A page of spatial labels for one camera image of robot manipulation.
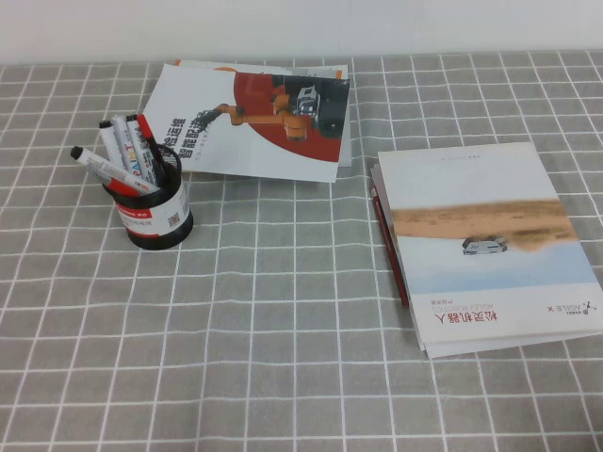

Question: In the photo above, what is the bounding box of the red pencil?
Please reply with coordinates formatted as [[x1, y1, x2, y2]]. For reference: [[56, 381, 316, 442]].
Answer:
[[369, 186, 410, 310]]

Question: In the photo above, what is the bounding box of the black mesh pen holder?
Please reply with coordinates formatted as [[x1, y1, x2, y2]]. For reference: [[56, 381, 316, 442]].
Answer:
[[102, 143, 195, 251]]

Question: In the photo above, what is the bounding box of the grey checked tablecloth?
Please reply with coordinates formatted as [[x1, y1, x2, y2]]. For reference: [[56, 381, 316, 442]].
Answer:
[[0, 46, 603, 452]]

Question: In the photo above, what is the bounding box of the white marker with black cap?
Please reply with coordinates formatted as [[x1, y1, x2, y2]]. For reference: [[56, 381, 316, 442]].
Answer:
[[124, 113, 159, 186], [98, 120, 126, 167]]

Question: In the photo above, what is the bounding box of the white paint-print marker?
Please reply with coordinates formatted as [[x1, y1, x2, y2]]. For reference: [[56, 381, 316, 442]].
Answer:
[[111, 116, 144, 178]]

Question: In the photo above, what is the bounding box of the white marker with red band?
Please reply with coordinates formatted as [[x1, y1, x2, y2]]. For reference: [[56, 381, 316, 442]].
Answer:
[[70, 146, 162, 195]]

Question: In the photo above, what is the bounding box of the plain white brochure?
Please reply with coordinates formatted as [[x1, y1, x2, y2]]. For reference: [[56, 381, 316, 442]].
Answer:
[[369, 162, 603, 360]]

